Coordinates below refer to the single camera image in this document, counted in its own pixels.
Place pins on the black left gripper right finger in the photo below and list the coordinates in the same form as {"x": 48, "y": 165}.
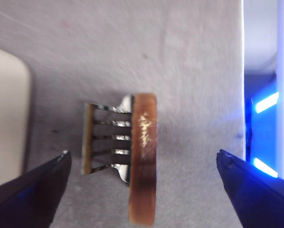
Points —
{"x": 256, "y": 197}

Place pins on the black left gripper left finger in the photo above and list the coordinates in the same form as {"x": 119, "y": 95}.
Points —
{"x": 30, "y": 194}

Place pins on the brown wholegrain bread slice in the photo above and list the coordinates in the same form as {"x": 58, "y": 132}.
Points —
{"x": 143, "y": 166}

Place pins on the cream toaster with chrome top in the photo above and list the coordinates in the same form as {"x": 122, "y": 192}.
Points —
{"x": 6, "y": 114}

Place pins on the shiny metal toast rack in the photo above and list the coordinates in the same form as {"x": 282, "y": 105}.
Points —
{"x": 125, "y": 171}

